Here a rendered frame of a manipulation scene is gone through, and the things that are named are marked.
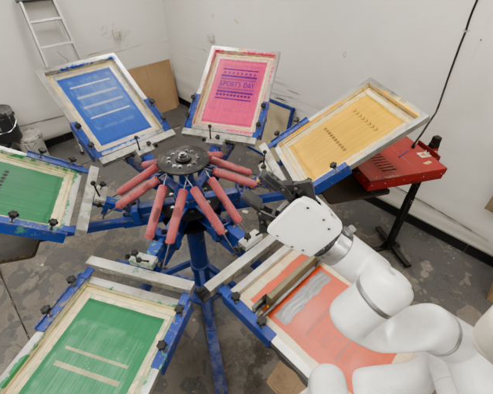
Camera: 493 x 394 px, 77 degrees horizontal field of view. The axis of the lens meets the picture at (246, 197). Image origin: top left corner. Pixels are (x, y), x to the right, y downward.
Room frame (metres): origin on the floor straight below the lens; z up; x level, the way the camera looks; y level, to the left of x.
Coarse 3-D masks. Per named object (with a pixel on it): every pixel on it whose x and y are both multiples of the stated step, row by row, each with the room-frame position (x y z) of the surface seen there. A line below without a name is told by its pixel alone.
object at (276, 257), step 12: (276, 252) 1.06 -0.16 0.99; (288, 252) 1.08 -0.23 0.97; (264, 264) 0.98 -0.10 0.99; (252, 276) 0.91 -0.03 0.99; (240, 288) 0.84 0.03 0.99; (276, 336) 0.61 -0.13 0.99; (276, 348) 0.56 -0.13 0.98; (288, 348) 0.56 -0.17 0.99; (288, 360) 0.52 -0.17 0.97; (300, 360) 0.51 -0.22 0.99; (300, 372) 0.47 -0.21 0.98
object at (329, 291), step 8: (304, 256) 1.06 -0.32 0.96; (296, 264) 1.01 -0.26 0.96; (288, 272) 0.96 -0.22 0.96; (312, 272) 0.96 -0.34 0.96; (328, 272) 0.96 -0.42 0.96; (304, 280) 0.91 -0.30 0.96; (336, 280) 0.91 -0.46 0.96; (296, 288) 0.86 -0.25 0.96; (328, 288) 0.86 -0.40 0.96; (336, 288) 0.86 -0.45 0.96; (344, 288) 0.86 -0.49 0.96; (320, 296) 0.82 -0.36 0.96; (328, 296) 0.82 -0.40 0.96; (320, 304) 0.78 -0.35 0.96; (328, 304) 0.78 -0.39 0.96; (376, 352) 0.56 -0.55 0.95; (392, 360) 0.52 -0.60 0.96
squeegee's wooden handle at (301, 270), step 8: (312, 256) 0.98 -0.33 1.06; (304, 264) 0.93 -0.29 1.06; (312, 264) 0.96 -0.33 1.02; (296, 272) 0.88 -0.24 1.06; (304, 272) 0.92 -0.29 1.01; (288, 280) 0.84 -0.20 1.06; (296, 280) 0.87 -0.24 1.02; (280, 288) 0.79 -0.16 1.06; (288, 288) 0.83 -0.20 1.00; (272, 296) 0.76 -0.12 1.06; (280, 296) 0.79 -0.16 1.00
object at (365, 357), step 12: (264, 288) 0.86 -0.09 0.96; (252, 300) 0.80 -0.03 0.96; (288, 300) 0.80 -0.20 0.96; (276, 312) 0.74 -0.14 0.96; (300, 312) 0.74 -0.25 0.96; (312, 312) 0.74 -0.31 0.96; (288, 324) 0.68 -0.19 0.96; (300, 324) 0.68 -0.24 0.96; (300, 336) 0.62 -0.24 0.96; (312, 348) 0.57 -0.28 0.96; (360, 348) 0.57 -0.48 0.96; (324, 360) 0.52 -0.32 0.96; (360, 360) 0.52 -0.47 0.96; (372, 360) 0.52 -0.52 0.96; (384, 360) 0.52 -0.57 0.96; (348, 372) 0.48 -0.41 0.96; (348, 384) 0.44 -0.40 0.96
